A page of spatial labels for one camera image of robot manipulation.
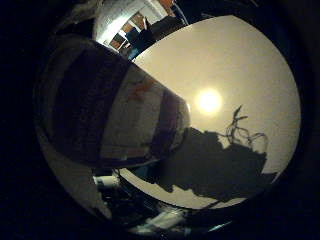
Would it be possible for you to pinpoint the dark blue chair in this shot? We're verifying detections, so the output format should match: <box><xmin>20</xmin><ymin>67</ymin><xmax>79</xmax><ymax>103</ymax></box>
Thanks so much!
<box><xmin>125</xmin><ymin>15</ymin><xmax>185</xmax><ymax>62</ymax></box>

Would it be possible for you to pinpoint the white tube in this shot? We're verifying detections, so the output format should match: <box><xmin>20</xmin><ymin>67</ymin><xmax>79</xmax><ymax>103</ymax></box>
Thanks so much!
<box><xmin>93</xmin><ymin>175</ymin><xmax>120</xmax><ymax>190</ymax></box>

